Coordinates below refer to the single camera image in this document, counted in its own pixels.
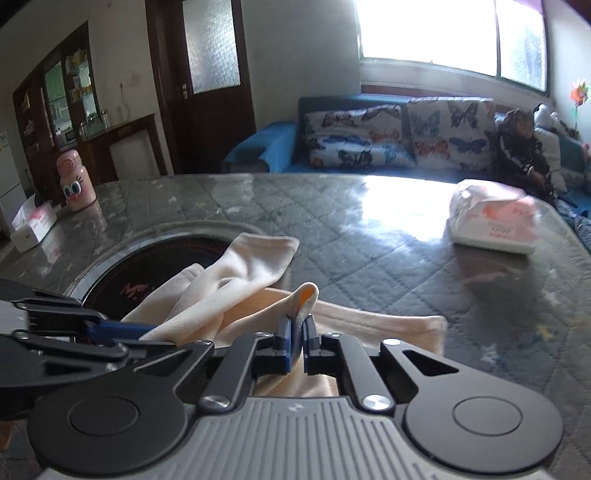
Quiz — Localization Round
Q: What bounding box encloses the cream knit garment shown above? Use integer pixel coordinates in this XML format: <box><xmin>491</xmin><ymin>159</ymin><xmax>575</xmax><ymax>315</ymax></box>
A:
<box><xmin>120</xmin><ymin>232</ymin><xmax>449</xmax><ymax>399</ymax></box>

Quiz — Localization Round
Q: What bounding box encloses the grey quilted star table cover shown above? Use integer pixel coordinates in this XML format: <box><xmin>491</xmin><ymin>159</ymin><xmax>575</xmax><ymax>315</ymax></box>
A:
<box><xmin>1</xmin><ymin>174</ymin><xmax>590</xmax><ymax>479</ymax></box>

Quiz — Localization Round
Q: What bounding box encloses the white pink tissue box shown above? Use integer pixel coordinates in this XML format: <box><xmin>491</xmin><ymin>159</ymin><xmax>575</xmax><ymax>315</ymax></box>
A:
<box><xmin>10</xmin><ymin>195</ymin><xmax>57</xmax><ymax>253</ymax></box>

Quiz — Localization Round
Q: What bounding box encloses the pink cartoon water bottle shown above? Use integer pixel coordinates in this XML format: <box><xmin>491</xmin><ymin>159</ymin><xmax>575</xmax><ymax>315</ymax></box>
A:
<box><xmin>56</xmin><ymin>149</ymin><xmax>96</xmax><ymax>212</ymax></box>

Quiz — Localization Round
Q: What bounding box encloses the pink white tissue pack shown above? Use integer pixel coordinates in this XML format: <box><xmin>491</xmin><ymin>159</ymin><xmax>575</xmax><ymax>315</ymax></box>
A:
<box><xmin>448</xmin><ymin>179</ymin><xmax>540</xmax><ymax>255</ymax></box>

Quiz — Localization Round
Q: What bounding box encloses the left butterfly cushion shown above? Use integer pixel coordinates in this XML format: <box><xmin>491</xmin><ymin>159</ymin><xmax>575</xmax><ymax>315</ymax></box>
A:
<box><xmin>304</xmin><ymin>104</ymin><xmax>416</xmax><ymax>169</ymax></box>

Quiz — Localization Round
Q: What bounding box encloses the butterfly cushion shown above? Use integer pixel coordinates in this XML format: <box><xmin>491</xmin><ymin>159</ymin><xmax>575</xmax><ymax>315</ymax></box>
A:
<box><xmin>304</xmin><ymin>104</ymin><xmax>416</xmax><ymax>169</ymax></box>
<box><xmin>407</xmin><ymin>97</ymin><xmax>496</xmax><ymax>172</ymax></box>

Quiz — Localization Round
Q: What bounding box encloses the dark wooden cabinet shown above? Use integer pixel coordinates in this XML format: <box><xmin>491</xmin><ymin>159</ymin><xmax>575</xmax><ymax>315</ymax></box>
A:
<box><xmin>12</xmin><ymin>23</ymin><xmax>166</xmax><ymax>205</ymax></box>

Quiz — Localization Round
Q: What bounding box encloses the right butterfly cushion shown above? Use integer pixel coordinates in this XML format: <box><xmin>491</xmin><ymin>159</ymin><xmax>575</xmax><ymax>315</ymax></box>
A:
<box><xmin>407</xmin><ymin>97</ymin><xmax>496</xmax><ymax>172</ymax></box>

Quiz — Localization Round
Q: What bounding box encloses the child in dark jacket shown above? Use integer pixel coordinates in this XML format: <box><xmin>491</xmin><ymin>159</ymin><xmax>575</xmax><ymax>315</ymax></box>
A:
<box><xmin>495</xmin><ymin>109</ymin><xmax>577</xmax><ymax>207</ymax></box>

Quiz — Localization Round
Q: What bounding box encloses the blue corner sofa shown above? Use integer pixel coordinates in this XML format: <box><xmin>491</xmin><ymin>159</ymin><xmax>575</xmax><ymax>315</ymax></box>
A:
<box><xmin>222</xmin><ymin>97</ymin><xmax>590</xmax><ymax>253</ymax></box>

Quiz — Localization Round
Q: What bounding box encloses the dark wooden door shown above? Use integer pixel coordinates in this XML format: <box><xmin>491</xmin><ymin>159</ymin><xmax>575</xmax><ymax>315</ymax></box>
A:
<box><xmin>145</xmin><ymin>0</ymin><xmax>256</xmax><ymax>174</ymax></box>

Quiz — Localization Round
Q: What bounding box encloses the white plush toy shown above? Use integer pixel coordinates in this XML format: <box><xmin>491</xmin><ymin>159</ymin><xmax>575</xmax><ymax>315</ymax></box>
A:
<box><xmin>534</xmin><ymin>103</ymin><xmax>566</xmax><ymax>135</ymax></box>

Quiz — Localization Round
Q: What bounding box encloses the colourful pinwheel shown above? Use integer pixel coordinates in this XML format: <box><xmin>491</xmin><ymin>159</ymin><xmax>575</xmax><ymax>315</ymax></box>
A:
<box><xmin>569</xmin><ymin>80</ymin><xmax>589</xmax><ymax>131</ymax></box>

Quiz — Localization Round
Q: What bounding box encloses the window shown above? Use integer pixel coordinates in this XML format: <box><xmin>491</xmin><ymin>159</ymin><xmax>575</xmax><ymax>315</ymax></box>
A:
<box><xmin>355</xmin><ymin>1</ymin><xmax>548</xmax><ymax>93</ymax></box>

